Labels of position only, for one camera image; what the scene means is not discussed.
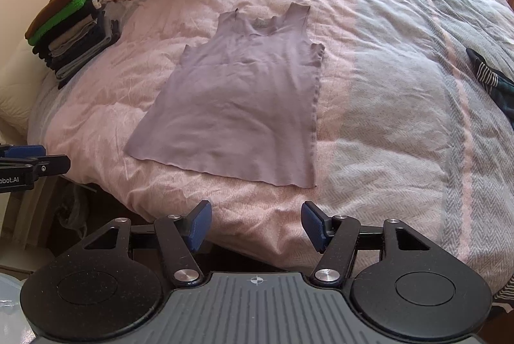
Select mauve tank top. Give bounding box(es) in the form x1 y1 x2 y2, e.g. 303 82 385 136
125 4 324 188

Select pink grey duvet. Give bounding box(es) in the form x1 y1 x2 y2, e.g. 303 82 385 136
28 0 513 294

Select stack of dark folded clothes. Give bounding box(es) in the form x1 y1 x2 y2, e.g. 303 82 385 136
32 0 121 89

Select green folded garment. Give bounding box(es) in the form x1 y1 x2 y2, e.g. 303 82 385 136
26 0 88 46

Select brown folded garment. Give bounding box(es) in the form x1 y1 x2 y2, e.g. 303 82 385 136
24 0 72 39

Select pile of dark patterned clothes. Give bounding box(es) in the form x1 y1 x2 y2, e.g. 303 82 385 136
466 48 514 126

